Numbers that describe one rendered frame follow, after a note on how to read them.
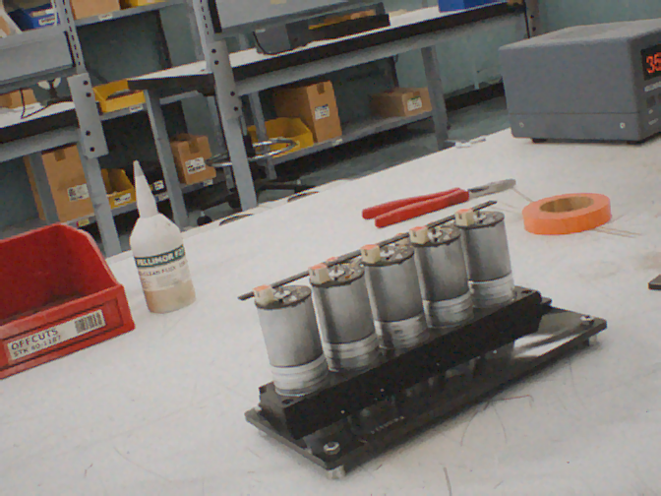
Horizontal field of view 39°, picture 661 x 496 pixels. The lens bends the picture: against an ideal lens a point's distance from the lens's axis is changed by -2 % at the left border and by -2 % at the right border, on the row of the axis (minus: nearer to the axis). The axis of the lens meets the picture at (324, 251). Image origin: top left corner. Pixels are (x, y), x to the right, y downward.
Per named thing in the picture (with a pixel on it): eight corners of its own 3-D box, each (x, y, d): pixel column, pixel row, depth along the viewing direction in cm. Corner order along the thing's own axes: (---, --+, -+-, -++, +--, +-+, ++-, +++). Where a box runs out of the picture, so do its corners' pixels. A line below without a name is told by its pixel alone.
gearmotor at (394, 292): (442, 351, 44) (424, 247, 42) (400, 370, 43) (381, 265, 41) (410, 341, 46) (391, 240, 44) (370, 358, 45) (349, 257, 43)
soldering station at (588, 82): (713, 117, 85) (703, 13, 83) (643, 148, 79) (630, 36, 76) (583, 117, 97) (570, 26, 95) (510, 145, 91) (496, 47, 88)
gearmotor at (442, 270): (487, 330, 45) (470, 228, 44) (448, 348, 44) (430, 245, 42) (454, 320, 47) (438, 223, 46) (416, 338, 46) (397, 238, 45)
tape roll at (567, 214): (512, 220, 66) (510, 205, 66) (591, 203, 66) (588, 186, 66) (541, 241, 60) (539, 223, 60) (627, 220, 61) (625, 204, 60)
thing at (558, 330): (508, 313, 50) (505, 293, 49) (611, 341, 44) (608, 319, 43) (247, 434, 42) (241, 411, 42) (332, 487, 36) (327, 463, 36)
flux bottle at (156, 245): (149, 317, 62) (110, 171, 59) (147, 303, 65) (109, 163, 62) (199, 304, 62) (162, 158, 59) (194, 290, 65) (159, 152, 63)
